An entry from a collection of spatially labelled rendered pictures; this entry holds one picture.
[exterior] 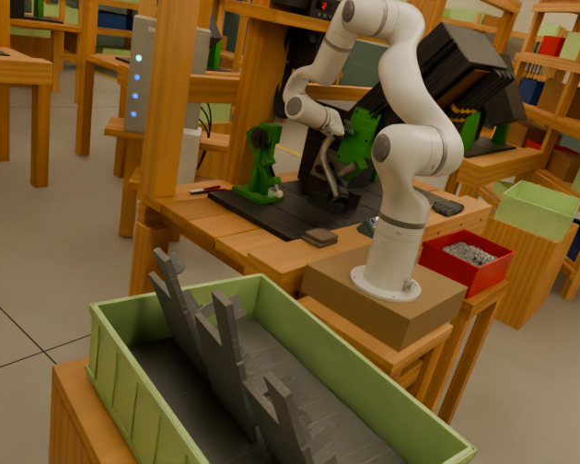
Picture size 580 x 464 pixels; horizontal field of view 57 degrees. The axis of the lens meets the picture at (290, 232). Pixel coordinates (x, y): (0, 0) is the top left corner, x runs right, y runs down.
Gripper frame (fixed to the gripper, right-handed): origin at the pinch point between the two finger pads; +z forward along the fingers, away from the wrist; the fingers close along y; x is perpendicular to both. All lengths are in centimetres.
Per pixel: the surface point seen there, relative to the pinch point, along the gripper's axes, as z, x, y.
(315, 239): -30, 7, -44
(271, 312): -67, 2, -67
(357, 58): 849, 284, 569
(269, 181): -19.9, 24.6, -13.8
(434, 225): 35, -9, -39
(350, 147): 2.8, 0.7, -6.7
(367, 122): 2.7, -8.9, -1.2
